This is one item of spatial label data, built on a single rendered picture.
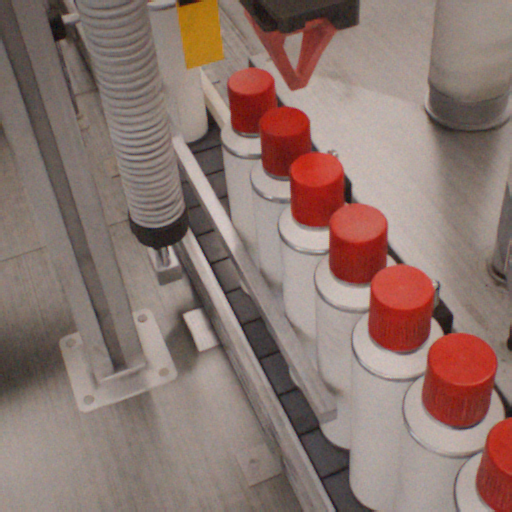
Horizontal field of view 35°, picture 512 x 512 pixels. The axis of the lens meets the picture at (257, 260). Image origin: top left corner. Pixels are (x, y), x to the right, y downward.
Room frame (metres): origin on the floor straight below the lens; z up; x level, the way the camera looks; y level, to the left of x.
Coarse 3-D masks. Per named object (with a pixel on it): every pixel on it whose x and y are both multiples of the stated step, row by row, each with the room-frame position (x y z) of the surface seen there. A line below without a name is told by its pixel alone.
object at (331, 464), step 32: (192, 192) 0.60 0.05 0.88; (224, 192) 0.59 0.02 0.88; (192, 224) 0.55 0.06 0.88; (224, 256) 0.51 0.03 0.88; (224, 288) 0.47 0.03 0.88; (256, 320) 0.43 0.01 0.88; (256, 352) 0.40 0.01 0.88; (288, 384) 0.36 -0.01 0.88; (288, 416) 0.34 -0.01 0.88; (320, 448) 0.31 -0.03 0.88
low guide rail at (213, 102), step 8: (208, 80) 0.74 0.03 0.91; (208, 88) 0.72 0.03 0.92; (208, 96) 0.71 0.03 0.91; (216, 96) 0.70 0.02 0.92; (208, 104) 0.71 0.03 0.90; (216, 104) 0.69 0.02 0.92; (224, 104) 0.69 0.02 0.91; (216, 112) 0.68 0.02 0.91; (224, 112) 0.68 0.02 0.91; (216, 120) 0.69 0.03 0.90; (224, 120) 0.66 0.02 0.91
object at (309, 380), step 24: (192, 168) 0.54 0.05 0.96; (216, 216) 0.47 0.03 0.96; (240, 240) 0.44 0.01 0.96; (240, 264) 0.42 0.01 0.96; (264, 288) 0.39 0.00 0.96; (264, 312) 0.37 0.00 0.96; (288, 336) 0.35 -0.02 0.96; (288, 360) 0.33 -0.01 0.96; (312, 384) 0.31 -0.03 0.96; (312, 408) 0.29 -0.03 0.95; (336, 408) 0.29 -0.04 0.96
